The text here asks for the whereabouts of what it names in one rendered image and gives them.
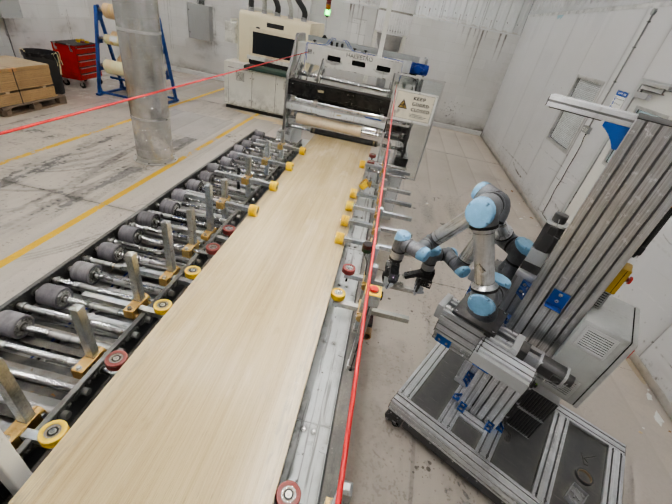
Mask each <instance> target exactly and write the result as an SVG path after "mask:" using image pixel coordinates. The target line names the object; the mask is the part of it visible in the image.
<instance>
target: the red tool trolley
mask: <svg viewBox="0 0 672 504"><path fill-rule="evenodd" d="M50 42H51V45H52V49H53V51H56V52H57V51H58V52H59V53H60V58H61V61H62V63H63V65H62V64H61V70H62V77H63V79H64V80H63V83H64V84H65V85H70V81H69V80H68V78H69V79H75V80H80V86H81V87H82V88H86V84H85V83H84V81H87V79H92V78H96V77H97V69H96V49H95V43H92V42H89V43H80V42H76V39H71V40H59V41H50ZM59 53H58V54H59ZM60 58H59V60H60ZM61 61H60V62H61Z"/></svg>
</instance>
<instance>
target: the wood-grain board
mask: <svg viewBox="0 0 672 504"><path fill-rule="evenodd" d="M305 148H306V153H305V155H299V154H298V155H297V156H296V158H295V159H294V160H293V161H292V163H294V168H293V171H292V172H291V171H287V170H285V171H284V172H283V173H282V174H281V176H280V177H279V178H278V179H277V180H276V182H278V183H279V185H278V190H277V191H276V192H275V191H270V190H268V191H267V192H266V194H265V195H264V196H263V197H262V199H261V200H260V201H259V202H258V203H257V206H259V214H258V216H257V217H254V216H249V215H247V217H246V218H245V219H244V220H243V221H242V223H241V224H240V225H239V226H238V227H237V229H236V230H235V231H234V232H233V233H232V235H231V236H230V237H229V238H228V239H227V241H226V242H225V243H224V244H223V245H222V247H221V248H220V249H219V250H218V251H217V253H216V254H215V255H214V256H213V257H212V259H211V260H210V261H209V262H208V263H207V265H206V266H205V267H204V268H203V269H202V271H201V272H200V273H199V274H198V275H197V277H196V278H195V279H194V280H193V281H192V283H191V284H190V285H189V286H188V288H187V289H186V290H185V291H184V292H183V294H182V295H181V296H180V297H179V298H178V300H177V301H176V302H175V303H174V304H173V306H172V307H171V308H170V309H169V310H168V312H167V313H166V314H165V315H164V316H163V318H162V319H161V320H160V321H159V322H158V324H157V325H156V326H155V327H154V328H153V330H152V331H151V332H150V333H149V334H148V336H147V337H146V338H145V339H144V340H143V342H142V343H141V344H140V345H139V346H138V348H137V349H136V350H135V351H134V352H133V354H132V355H131V356H130V357H129V358H128V360H127V361H126V362H125V363H124V364H123V366H122V367H121V368H120V369H119V370H118V372H117V373H116V374H115V375H114V377H113V378H112V379H111V380H110V381H109V383H108V384H107V385H106V386H105V387H104V389H103V390H102V391H101V392H100V393H99V395H98V396H97V397H96V398H95V399H94V401H93V402H92V403H91V404H90V405H89V407H88V408H87V409H86V410H85V411H84V413H83V414H82V415H81V416H80V417H79V419H78V420H77V421H76V422H75V423H74V425H73V426H72V427H71V428H70V429H69V431H68V432H67V433H66V434H65V435H64V437H63V438H62V439H61V440H60V441H59V443H58V444H57V445H56V446H55V447H54V449H53V450H52V451H51V452H50V453H49V455H48V456H47V457H46V458H45V459H44V461H43V462H42V463H41V464H40V465H39V467H38V468H37V469H36V470H35V472H34V473H33V474H32V475H31V476H30V478H29V479H28V480H27V481H26V482H25V484H24V485H23V486H22V487H21V488H20V490H19V491H18V492H17V493H16V494H15V496H14V497H13V498H12V499H11V500H10V502H9V503H8V504H273V503H274V499H275V495H276V490H277V488H278V485H279V481H280V477H281V474H282V470H283V467H284V463H285V459H286V456H287V452H288V448H289V445H290V441H291V437H292V434H293V430H294V427H295V423H296V419H297V416H298V412H299V408H300V405H301V401H302V398H303V394H304V390H305V387H306V383H307V379H308V376H309V372H310V368H311V365H312V361H313V358H314V354H315V350H316V347H317V343H318V339H319V336H320V332H321V329H322V325H323V321H324V318H325V314H326V310H327V307H328V303H329V299H330V296H331V291H332V289H333V285H334V281H335V278H336V274H337V270H338V267H339V263H340V260H341V256H342V252H343V249H344V245H345V242H344V241H343V244H342V245H340V244H336V243H334V241H335V236H336V233H337V232H342V233H345V236H347V234H348V230H349V227H350V224H349V223H348V227H345V226H341V225H340V223H341V218H342V215H347V216H350V218H351V219H352V216H353V212H354V209H352V212H350V211H346V210H345V207H346V206H345V205H346V203H347V200H348V201H353V202H354V204H356V201H357V198H358V196H357V195H356V199H354V198H350V197H349V195H350V191H351V188H354V189H357V192H358V191H359V190H360V187H359V186H358V185H359V184H360V183H361V181H362V180H363V176H364V172H365V169H366V166H365V167H364V169H363V168H359V163H360V160H364V161H366V163H367V161H368V158H369V154H370V150H371V149H369V148H364V147H359V146H355V145H350V144H346V143H341V142H336V141H332V140H327V139H323V138H318V137H312V138H311V140H310V141H309V142H308V143H307V144H306V146H305ZM366 163H365V164H366ZM345 236H344V238H345Z"/></svg>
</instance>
